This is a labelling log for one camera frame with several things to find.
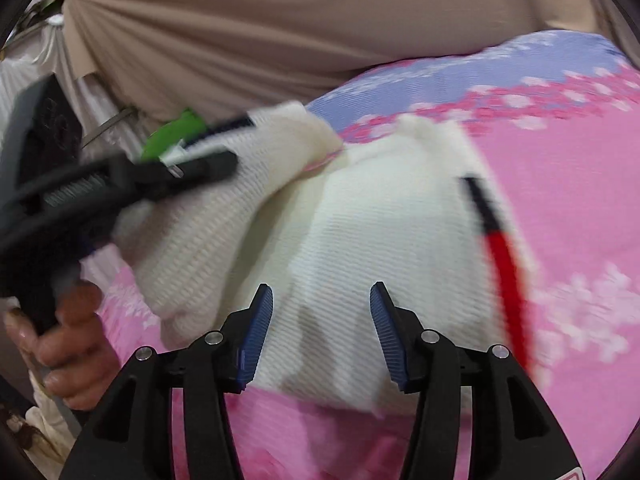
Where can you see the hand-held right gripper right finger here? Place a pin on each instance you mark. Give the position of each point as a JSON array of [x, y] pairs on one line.
[[387, 332]]

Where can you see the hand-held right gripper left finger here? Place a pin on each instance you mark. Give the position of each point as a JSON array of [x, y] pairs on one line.
[[255, 330]]

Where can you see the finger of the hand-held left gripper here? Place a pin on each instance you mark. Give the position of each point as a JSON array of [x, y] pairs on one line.
[[190, 170]]

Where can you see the white red navy knit sweater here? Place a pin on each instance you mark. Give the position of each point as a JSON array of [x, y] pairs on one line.
[[375, 260]]

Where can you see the person's left hand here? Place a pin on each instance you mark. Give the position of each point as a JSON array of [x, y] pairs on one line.
[[80, 350]]

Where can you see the green pillow with white stripe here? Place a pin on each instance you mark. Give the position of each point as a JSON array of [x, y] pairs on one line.
[[172, 135]]

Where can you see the silver satin curtain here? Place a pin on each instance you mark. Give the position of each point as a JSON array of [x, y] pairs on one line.
[[95, 95]]

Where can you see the beige curtain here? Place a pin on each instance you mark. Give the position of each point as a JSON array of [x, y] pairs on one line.
[[300, 25]]

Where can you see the pink floral bed sheet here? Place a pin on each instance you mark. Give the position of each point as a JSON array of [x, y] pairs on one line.
[[575, 200]]

